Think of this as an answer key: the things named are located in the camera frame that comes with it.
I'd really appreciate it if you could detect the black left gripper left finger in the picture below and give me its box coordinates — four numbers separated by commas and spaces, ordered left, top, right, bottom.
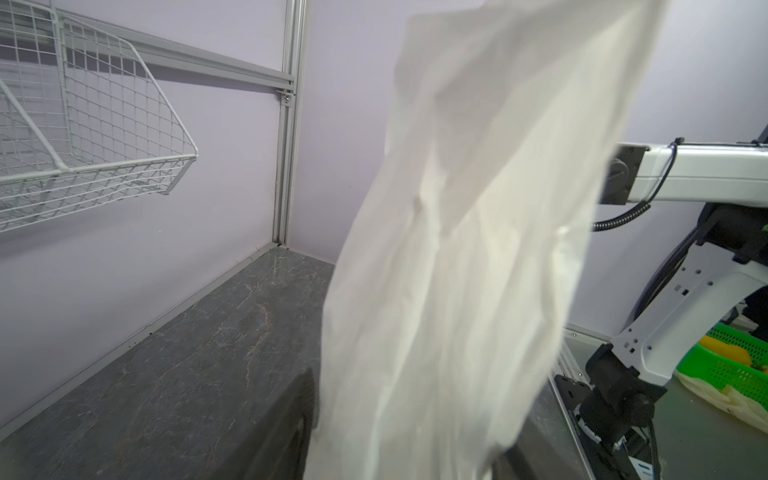
210, 369, 316, 480

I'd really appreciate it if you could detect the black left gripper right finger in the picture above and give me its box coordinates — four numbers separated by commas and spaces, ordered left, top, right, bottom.
491, 445, 537, 480

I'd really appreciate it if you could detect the white plastic bag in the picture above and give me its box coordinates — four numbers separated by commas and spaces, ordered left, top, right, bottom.
305, 1, 667, 479

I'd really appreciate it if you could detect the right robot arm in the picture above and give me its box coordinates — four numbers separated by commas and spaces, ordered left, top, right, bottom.
554, 137, 767, 479

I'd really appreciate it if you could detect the green plastic crate outside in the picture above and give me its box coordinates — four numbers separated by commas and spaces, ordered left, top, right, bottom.
677, 323, 767, 408

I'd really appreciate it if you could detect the white wire shelf basket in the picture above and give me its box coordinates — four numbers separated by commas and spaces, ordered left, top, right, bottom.
1, 1, 199, 231

